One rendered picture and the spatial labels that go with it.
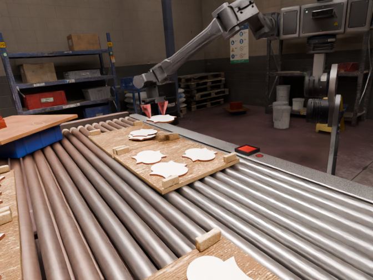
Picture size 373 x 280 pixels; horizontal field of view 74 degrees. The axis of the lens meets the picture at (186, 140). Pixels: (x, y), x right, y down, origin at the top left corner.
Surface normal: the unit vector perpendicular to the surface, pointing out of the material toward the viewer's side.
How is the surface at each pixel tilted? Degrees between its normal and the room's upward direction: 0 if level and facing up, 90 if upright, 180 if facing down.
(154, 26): 90
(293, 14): 90
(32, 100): 90
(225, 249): 0
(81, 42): 88
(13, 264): 0
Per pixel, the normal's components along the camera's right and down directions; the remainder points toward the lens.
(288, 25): -0.51, 0.30
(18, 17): 0.62, 0.20
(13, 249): -0.07, -0.95
